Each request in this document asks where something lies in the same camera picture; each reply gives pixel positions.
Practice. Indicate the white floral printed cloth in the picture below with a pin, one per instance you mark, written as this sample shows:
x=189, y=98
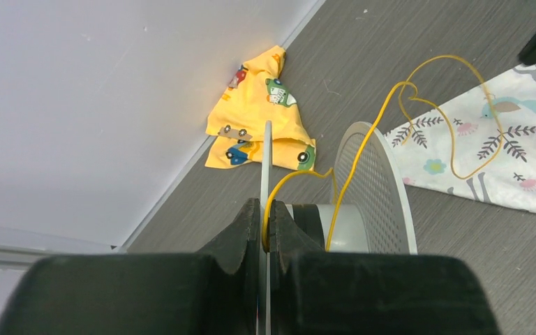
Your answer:
x=480, y=145

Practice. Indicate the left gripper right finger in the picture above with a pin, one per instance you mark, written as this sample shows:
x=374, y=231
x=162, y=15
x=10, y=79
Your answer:
x=317, y=292

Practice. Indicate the yellow printed cloth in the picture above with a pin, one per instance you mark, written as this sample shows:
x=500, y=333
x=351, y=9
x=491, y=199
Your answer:
x=254, y=96

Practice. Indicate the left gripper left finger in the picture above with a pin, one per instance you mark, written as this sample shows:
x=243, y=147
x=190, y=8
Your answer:
x=210, y=291

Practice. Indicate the translucent white cable spool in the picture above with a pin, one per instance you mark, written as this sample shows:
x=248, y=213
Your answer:
x=368, y=212

